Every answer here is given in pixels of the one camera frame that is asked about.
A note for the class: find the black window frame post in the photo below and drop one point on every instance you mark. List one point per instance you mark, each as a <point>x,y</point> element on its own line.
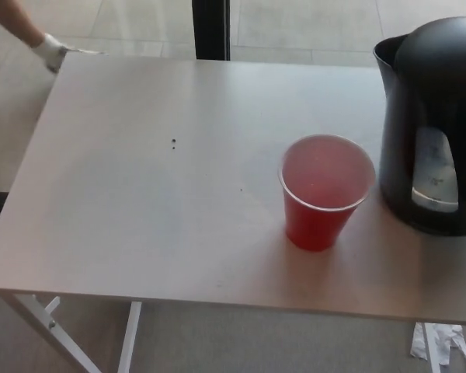
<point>211,27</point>

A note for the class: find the white upright table leg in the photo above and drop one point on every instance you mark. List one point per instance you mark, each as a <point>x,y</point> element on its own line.
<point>129,338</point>
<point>432,349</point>

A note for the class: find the black electric kettle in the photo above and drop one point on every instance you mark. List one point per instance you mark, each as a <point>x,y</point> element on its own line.
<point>404,136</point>

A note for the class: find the white slanted table leg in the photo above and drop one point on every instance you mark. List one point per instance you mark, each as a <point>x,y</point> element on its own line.
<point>69,351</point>

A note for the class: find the red plastic cup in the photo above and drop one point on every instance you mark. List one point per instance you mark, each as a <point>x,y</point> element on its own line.
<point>314,227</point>

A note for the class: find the white gloved person hand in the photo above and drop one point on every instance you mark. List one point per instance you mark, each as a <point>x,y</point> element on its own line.
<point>51,52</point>

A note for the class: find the crumpled white paper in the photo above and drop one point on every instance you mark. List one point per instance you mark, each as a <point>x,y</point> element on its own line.
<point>448,338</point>

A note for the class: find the bare person forearm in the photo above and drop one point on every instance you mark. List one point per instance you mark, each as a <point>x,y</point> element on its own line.
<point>21,29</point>

